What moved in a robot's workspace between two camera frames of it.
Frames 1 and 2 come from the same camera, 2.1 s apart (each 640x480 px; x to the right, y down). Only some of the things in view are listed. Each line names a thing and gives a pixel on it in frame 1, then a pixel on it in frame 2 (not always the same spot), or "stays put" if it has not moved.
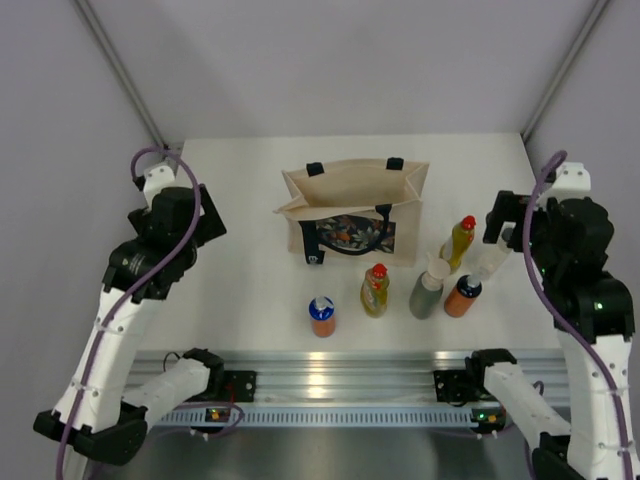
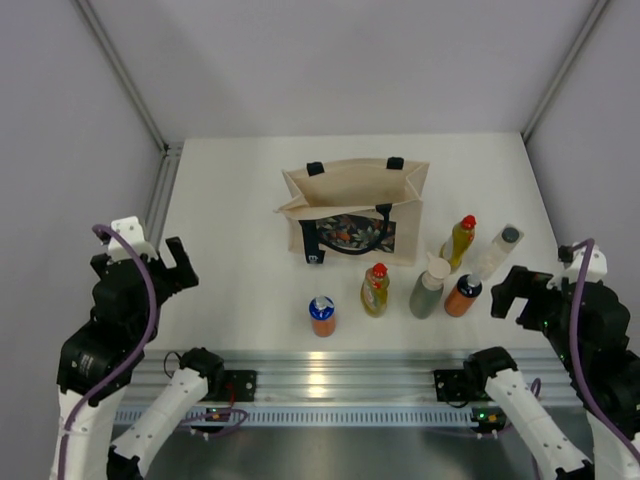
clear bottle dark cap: [492, 258] stays put
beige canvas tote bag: [363, 208] stays put
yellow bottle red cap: [457, 243] stays put
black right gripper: [509, 208] -> [521, 282]
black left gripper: [209, 225] -> [179, 277]
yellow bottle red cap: [374, 291] stays put
